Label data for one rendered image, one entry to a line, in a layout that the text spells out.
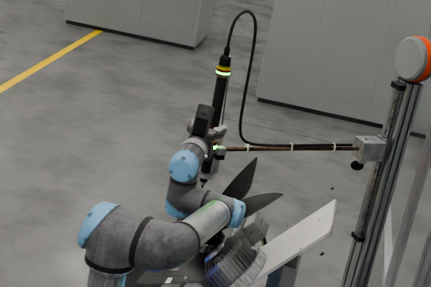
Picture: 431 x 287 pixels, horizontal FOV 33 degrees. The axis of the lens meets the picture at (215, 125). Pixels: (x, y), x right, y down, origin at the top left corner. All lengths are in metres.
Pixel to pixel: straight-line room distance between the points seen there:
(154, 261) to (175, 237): 0.07
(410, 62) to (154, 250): 1.32
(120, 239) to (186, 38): 8.05
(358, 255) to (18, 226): 2.64
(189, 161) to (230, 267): 0.69
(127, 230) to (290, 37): 6.29
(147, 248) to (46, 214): 3.51
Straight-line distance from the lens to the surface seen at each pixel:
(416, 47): 2.59
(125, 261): 1.64
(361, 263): 2.87
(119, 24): 9.78
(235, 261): 2.53
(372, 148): 2.64
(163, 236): 1.61
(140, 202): 5.37
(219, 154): 2.36
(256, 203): 2.43
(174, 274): 2.34
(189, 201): 1.98
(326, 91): 7.90
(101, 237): 1.63
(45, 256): 4.62
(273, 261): 2.55
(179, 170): 1.94
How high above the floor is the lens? 2.42
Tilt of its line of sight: 20 degrees down
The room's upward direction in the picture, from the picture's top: 10 degrees clockwise
